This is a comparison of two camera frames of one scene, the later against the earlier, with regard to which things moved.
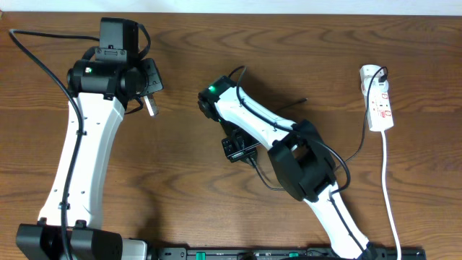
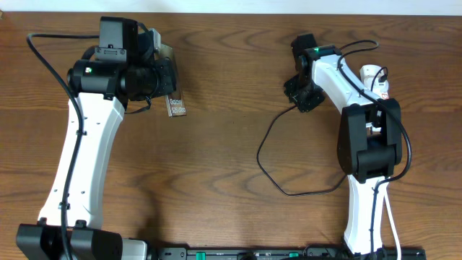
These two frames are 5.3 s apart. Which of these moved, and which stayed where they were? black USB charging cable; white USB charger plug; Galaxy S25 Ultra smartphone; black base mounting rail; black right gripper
Moved: black right gripper; black USB charging cable; Galaxy S25 Ultra smartphone
Stayed: black base mounting rail; white USB charger plug
